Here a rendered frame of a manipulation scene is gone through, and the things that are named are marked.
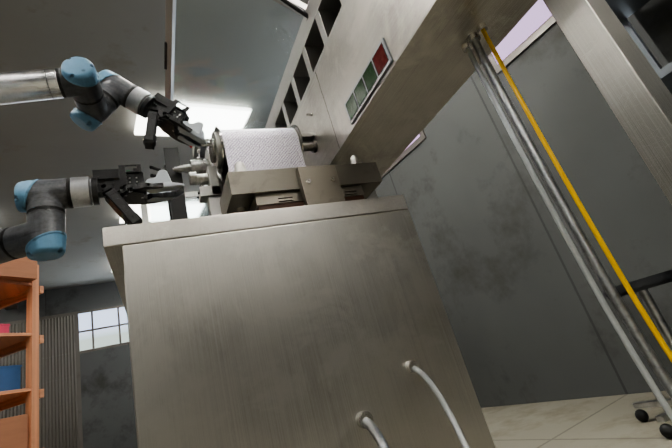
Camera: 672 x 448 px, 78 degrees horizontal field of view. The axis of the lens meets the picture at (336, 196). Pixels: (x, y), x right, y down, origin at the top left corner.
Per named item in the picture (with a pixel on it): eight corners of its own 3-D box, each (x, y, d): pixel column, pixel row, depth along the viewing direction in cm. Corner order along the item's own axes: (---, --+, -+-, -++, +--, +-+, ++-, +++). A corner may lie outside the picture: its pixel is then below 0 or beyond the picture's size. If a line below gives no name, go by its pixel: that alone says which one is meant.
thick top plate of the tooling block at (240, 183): (223, 222, 108) (219, 201, 110) (359, 206, 125) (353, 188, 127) (231, 194, 94) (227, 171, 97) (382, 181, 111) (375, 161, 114)
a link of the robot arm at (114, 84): (91, 96, 125) (110, 79, 130) (124, 115, 126) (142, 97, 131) (86, 79, 119) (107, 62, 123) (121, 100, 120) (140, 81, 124)
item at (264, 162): (237, 216, 114) (226, 158, 121) (316, 207, 124) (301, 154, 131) (237, 215, 114) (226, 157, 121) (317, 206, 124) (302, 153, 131)
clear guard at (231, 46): (170, 127, 224) (170, 126, 225) (255, 169, 231) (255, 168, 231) (174, -59, 138) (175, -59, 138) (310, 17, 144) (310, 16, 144)
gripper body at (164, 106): (192, 108, 126) (156, 87, 125) (175, 126, 122) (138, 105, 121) (191, 123, 133) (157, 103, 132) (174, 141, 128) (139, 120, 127)
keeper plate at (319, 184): (305, 211, 99) (295, 170, 103) (343, 206, 103) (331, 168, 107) (308, 206, 97) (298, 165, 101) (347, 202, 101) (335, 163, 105)
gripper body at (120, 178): (143, 163, 108) (89, 166, 103) (146, 192, 104) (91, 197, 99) (144, 177, 114) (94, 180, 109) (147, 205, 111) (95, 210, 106)
